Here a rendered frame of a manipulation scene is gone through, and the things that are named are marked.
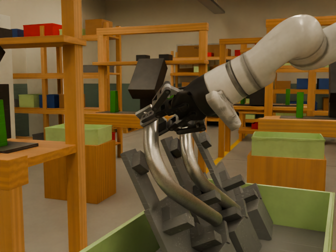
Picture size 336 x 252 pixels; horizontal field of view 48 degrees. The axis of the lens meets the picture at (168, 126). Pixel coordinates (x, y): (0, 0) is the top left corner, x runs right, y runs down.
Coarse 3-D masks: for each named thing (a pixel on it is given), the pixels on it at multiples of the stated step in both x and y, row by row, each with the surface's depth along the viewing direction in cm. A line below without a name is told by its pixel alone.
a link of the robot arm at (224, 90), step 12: (216, 72) 66; (228, 72) 65; (216, 84) 66; (228, 84) 65; (216, 96) 62; (228, 96) 66; (240, 96) 66; (216, 108) 63; (228, 108) 64; (228, 120) 65
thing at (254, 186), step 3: (255, 183) 114; (246, 186) 115; (249, 186) 114; (252, 186) 114; (255, 186) 113; (243, 189) 114; (246, 189) 114; (249, 189) 114; (255, 189) 113; (258, 189) 113; (258, 192) 112; (258, 195) 111; (261, 198) 111
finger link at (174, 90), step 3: (165, 84) 69; (168, 84) 69; (162, 87) 69; (171, 87) 69; (174, 87) 69; (171, 90) 69; (174, 90) 69; (177, 90) 69; (180, 90) 70; (171, 93) 69; (174, 93) 70; (168, 96) 69
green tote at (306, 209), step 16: (272, 192) 113; (288, 192) 111; (304, 192) 109; (320, 192) 107; (272, 208) 113; (288, 208) 111; (304, 208) 109; (320, 208) 107; (128, 224) 83; (144, 224) 90; (288, 224) 112; (304, 224) 110; (320, 224) 108; (96, 240) 74; (112, 240) 77; (128, 240) 83; (144, 240) 90
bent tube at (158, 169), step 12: (144, 108) 76; (156, 120) 76; (144, 132) 73; (156, 132) 73; (144, 144) 71; (156, 144) 71; (156, 156) 70; (156, 168) 69; (156, 180) 70; (168, 180) 69; (168, 192) 70; (180, 192) 71; (180, 204) 73; (192, 204) 74; (204, 204) 77; (204, 216) 78; (216, 216) 80
